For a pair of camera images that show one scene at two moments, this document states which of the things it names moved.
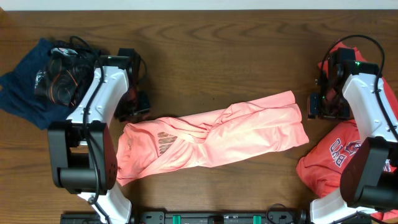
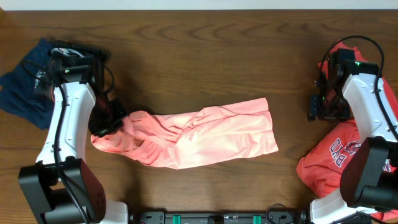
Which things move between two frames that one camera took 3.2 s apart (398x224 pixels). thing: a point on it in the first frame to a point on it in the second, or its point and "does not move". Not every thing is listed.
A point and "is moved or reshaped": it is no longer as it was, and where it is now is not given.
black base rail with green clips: (197, 217) does not move
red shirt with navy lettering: (321, 164) does not move
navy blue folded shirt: (17, 93) does not move
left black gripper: (137, 106) to (109, 123)
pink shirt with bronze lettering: (268, 124) is moved or reshaped
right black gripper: (314, 108) does not move
